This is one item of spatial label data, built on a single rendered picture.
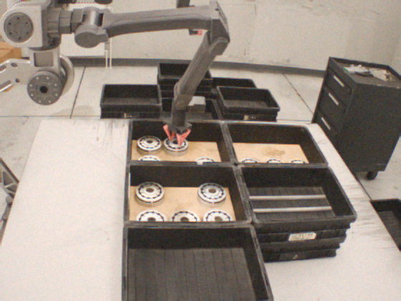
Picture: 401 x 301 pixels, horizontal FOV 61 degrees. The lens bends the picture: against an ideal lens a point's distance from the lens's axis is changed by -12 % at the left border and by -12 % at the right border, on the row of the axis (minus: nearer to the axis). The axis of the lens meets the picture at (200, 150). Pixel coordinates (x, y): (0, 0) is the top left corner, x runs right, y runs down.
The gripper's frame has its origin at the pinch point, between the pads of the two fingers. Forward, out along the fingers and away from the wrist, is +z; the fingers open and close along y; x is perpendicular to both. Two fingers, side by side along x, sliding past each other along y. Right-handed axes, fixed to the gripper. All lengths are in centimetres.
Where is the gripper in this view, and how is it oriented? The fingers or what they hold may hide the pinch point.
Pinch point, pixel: (175, 141)
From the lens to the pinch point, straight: 159.1
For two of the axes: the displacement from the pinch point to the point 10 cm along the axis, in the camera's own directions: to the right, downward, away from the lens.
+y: -7.8, -4.3, 4.5
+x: -6.1, 4.1, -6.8
